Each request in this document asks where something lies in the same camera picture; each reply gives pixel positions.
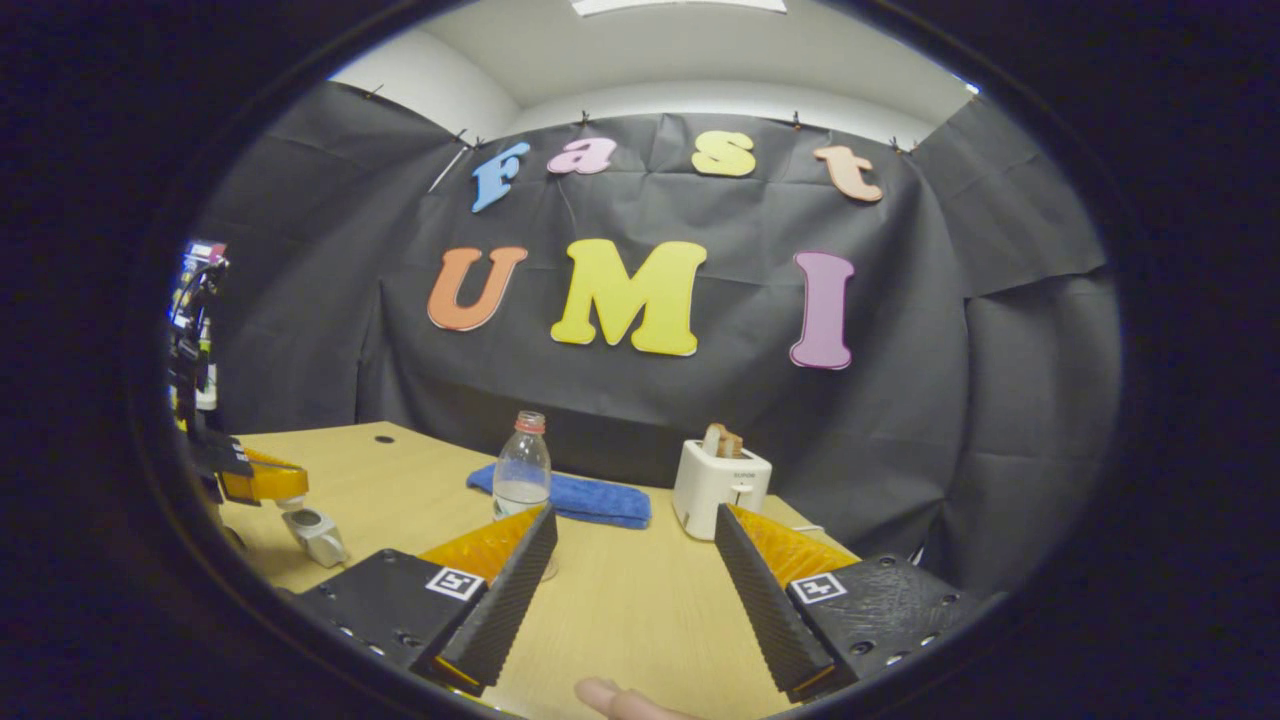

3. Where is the white toaster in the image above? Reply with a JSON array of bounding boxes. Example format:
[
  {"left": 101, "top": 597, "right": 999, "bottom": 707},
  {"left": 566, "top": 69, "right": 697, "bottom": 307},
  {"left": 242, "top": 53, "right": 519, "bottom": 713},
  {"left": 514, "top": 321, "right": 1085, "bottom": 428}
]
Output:
[{"left": 672, "top": 438, "right": 773, "bottom": 542}]

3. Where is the blue towel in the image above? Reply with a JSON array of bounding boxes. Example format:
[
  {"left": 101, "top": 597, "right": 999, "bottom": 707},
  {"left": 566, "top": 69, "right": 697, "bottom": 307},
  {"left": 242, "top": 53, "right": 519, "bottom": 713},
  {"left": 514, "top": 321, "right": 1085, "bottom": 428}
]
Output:
[{"left": 466, "top": 462, "right": 652, "bottom": 530}]

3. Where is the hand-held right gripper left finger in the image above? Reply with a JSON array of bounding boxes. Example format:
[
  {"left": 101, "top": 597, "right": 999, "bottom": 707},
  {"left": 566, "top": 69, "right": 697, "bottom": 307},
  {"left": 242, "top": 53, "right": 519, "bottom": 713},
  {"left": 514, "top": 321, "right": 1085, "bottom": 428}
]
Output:
[{"left": 292, "top": 503, "right": 559, "bottom": 699}]

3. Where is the white teacup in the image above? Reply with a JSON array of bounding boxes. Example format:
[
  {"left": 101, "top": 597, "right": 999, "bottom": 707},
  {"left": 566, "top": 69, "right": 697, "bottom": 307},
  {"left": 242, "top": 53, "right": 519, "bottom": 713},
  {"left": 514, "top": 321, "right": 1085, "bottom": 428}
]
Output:
[{"left": 283, "top": 507, "right": 349, "bottom": 569}]

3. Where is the clear plastic water bottle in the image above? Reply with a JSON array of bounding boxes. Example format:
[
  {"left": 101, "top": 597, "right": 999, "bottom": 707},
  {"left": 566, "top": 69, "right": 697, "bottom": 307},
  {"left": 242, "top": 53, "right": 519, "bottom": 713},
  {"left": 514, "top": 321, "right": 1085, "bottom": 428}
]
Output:
[{"left": 491, "top": 410, "right": 560, "bottom": 583}]

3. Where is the computer monitor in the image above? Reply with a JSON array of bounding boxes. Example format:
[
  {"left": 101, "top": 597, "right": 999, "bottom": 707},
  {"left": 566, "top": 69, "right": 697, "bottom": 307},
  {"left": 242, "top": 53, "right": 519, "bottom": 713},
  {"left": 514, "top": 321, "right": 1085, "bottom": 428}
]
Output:
[{"left": 172, "top": 240, "right": 230, "bottom": 331}]

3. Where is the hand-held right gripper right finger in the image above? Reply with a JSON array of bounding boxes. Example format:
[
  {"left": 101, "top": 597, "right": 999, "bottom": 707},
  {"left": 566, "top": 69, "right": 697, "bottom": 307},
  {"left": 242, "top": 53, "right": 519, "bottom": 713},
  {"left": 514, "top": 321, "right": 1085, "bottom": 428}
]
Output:
[{"left": 714, "top": 503, "right": 986, "bottom": 704}]

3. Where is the ceiling light panel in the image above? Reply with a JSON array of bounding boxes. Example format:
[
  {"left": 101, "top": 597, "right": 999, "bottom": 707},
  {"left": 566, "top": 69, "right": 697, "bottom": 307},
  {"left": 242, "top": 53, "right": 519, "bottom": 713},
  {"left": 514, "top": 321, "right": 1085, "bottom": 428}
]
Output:
[{"left": 572, "top": 0, "right": 789, "bottom": 17}]

